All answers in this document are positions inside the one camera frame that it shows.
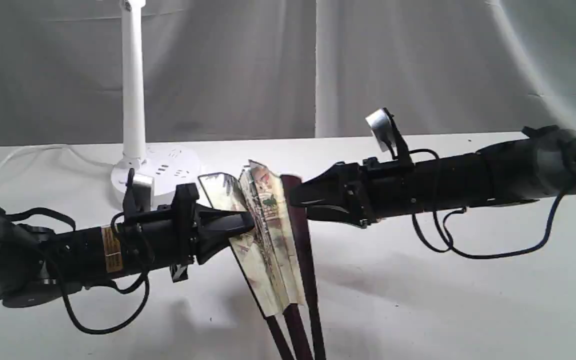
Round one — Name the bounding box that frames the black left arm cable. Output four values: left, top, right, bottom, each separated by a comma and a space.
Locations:
3, 207, 156, 335

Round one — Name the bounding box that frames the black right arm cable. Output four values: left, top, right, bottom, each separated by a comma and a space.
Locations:
408, 148, 576, 260

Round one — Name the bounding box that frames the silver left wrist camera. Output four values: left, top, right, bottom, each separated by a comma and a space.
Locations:
122, 168, 154, 220

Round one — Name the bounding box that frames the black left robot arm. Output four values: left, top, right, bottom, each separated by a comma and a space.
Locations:
0, 183, 255, 308

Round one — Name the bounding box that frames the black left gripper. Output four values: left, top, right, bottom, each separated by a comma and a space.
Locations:
102, 183, 255, 283

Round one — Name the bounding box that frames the white power cable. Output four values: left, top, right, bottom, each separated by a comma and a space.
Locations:
0, 144, 119, 207

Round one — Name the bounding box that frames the painted paper folding fan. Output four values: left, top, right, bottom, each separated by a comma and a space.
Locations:
198, 160, 327, 360

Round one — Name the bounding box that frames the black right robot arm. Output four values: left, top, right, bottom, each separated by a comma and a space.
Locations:
288, 125, 576, 228

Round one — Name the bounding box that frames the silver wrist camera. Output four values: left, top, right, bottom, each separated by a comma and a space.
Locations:
122, 168, 154, 220
365, 107, 413, 166

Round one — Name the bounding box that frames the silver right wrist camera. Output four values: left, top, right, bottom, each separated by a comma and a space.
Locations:
365, 107, 413, 166

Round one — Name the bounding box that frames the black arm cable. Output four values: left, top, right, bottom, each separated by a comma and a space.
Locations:
3, 207, 156, 335
408, 148, 576, 260

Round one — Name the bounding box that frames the grey backdrop curtain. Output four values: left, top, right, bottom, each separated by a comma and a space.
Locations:
0, 0, 576, 146

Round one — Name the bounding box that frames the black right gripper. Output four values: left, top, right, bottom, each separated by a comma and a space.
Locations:
288, 157, 418, 229

